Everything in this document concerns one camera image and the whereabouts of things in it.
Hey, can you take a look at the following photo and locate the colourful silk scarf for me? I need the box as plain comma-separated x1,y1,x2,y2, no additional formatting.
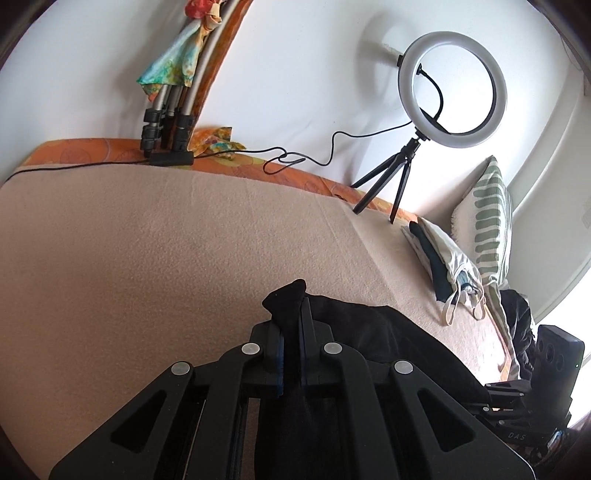
136,0,226,101

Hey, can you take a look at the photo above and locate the white canvas tote bag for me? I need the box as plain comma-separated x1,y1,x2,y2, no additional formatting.
401,217,486,326

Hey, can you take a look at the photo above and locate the black t-shirt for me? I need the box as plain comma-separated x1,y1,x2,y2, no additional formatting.
254,279,490,479

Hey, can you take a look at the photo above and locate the black ring light cable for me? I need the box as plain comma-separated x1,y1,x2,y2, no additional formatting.
13,64,446,177

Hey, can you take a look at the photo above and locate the orange floral bed sheet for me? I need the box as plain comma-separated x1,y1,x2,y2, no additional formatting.
5,139,509,389

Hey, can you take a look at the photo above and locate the white ring light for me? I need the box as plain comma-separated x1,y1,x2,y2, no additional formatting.
398,31,507,149

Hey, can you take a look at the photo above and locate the green striped white pillow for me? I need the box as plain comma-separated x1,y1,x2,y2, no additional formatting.
451,156,520,380

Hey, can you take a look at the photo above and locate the dark green folded garment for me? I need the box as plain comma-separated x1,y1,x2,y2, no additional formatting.
409,221,454,302

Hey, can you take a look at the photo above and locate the black mini tripod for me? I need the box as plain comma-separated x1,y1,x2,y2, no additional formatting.
351,132,432,225

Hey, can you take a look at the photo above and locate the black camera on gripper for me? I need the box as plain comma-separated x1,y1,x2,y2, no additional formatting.
531,325,585,418

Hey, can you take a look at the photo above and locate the beige towel blanket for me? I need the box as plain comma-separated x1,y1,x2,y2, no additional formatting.
1,165,506,479

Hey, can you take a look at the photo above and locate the folded silver tripod stand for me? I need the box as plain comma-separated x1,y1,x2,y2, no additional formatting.
139,1,252,167

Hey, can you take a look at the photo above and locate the small colourful fabric piece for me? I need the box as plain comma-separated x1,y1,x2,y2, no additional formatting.
187,127,245,158

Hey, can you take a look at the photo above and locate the black clothing beside pillow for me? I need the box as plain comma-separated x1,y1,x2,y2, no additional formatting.
500,289,536,380

